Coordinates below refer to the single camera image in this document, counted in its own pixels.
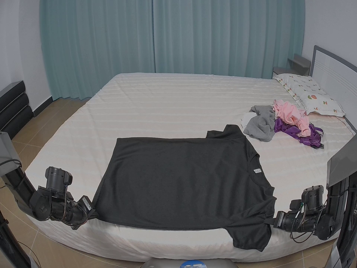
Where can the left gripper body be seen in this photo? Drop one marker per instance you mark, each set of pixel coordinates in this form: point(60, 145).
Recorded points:
point(81, 213)

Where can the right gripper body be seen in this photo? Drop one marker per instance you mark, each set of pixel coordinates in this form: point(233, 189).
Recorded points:
point(286, 220)

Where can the black T-shirt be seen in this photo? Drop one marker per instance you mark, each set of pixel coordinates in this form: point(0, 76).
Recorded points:
point(178, 183)

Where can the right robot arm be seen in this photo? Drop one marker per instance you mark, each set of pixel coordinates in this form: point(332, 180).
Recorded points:
point(343, 160)

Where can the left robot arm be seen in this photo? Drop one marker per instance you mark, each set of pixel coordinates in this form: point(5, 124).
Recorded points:
point(39, 205)

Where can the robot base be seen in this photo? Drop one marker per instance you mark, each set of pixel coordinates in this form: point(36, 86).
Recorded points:
point(167, 263)

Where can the bed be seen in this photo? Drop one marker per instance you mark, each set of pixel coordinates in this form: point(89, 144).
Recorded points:
point(181, 107)

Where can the purple garment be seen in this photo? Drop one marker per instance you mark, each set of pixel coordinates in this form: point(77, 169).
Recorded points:
point(306, 138)

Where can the grey garment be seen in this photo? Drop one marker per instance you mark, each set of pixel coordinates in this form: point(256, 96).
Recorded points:
point(259, 126)

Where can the pink garment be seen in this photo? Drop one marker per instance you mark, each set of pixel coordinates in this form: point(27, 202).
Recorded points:
point(290, 113)

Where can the white garment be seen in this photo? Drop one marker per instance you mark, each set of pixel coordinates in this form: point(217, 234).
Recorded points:
point(246, 119)

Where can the black chest of drawers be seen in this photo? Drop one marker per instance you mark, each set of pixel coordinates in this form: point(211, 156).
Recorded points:
point(14, 105)

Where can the white printed pillow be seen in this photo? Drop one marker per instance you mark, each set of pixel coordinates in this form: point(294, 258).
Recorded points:
point(309, 93)

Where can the grey bedside table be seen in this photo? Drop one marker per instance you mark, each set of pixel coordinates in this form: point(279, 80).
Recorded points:
point(296, 64)

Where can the blue-green curtain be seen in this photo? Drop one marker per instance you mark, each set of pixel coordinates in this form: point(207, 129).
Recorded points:
point(111, 38)

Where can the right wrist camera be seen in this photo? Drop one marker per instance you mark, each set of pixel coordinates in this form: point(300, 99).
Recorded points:
point(295, 205)

